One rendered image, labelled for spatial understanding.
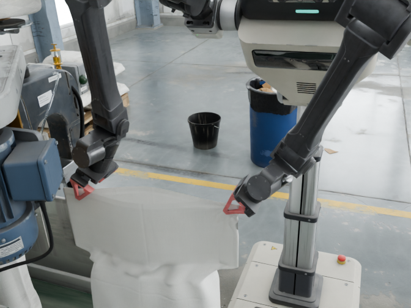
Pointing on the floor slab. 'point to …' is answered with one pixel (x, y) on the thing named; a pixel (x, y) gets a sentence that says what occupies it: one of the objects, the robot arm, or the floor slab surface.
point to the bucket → (204, 129)
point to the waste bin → (266, 121)
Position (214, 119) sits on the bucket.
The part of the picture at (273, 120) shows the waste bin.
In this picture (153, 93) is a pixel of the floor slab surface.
